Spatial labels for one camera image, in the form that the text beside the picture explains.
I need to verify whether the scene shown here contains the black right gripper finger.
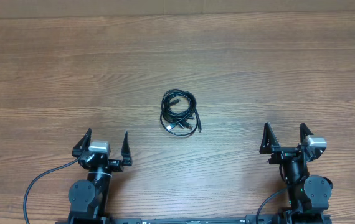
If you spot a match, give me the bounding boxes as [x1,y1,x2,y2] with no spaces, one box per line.
[300,123,313,143]
[259,122,280,154]

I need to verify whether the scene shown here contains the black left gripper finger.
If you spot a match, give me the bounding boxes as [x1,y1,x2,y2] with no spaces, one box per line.
[121,131,133,166]
[72,128,92,157]

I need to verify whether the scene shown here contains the black smooth usb cable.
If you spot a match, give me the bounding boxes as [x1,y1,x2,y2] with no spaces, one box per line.
[160,89,202,133]

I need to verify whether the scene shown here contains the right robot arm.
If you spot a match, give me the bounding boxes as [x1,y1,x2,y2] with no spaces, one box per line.
[255,122,333,224]

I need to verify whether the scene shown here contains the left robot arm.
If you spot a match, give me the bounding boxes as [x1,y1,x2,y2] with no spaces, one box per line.
[67,129,133,224]

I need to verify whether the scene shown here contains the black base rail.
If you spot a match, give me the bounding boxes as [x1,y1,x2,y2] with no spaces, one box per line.
[55,213,333,224]

